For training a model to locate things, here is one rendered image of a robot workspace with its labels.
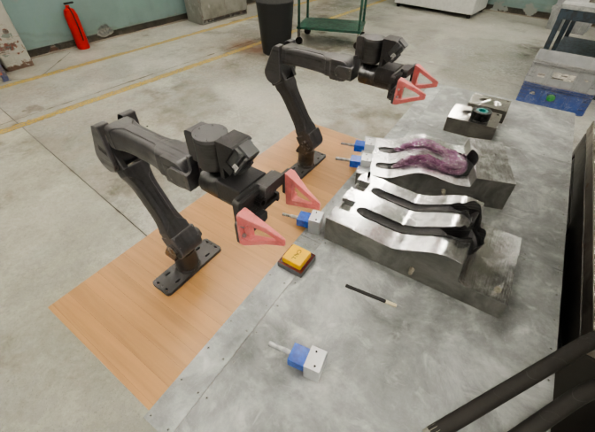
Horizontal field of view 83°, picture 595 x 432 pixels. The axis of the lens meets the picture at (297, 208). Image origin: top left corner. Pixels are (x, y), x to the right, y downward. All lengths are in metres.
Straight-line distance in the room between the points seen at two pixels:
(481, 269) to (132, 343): 0.89
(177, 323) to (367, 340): 0.47
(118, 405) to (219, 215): 1.00
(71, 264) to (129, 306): 1.41
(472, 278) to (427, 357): 0.24
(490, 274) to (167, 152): 0.82
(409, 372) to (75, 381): 1.49
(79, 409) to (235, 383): 1.13
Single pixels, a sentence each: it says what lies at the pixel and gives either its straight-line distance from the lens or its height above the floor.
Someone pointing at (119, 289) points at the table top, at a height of 0.80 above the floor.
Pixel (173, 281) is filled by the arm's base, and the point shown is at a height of 0.81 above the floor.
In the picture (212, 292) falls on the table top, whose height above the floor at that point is 0.80.
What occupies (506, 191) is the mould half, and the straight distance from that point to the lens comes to 1.28.
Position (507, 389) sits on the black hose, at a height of 0.87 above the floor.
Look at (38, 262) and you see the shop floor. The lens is 2.51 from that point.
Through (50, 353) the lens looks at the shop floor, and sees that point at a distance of 2.08.
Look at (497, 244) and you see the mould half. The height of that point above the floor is 0.86.
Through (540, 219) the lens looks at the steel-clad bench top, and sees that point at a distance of 1.36.
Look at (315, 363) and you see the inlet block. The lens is 0.78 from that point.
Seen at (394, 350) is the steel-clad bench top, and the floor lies 0.80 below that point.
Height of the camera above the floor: 1.58
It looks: 43 degrees down
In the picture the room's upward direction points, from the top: straight up
